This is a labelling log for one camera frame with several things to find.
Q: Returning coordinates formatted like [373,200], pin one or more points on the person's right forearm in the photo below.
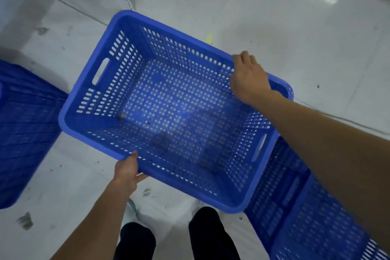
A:
[329,153]

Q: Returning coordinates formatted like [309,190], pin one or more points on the person's leg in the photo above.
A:
[134,243]
[210,235]

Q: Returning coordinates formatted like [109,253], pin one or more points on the blue perforated plastic crate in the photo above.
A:
[304,217]
[170,110]
[24,135]

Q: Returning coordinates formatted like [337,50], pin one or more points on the person's left leg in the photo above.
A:
[134,243]

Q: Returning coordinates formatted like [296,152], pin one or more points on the person's right fingers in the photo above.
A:
[243,58]

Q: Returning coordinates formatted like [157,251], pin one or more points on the person's left hand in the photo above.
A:
[125,174]

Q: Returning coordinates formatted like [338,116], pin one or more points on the person's left thumb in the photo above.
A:
[134,162]

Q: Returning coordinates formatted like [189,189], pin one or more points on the person's right hand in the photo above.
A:
[249,81]

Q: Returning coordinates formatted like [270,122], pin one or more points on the person's right leg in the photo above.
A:
[210,235]

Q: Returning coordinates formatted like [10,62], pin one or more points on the person's left forearm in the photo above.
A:
[94,223]

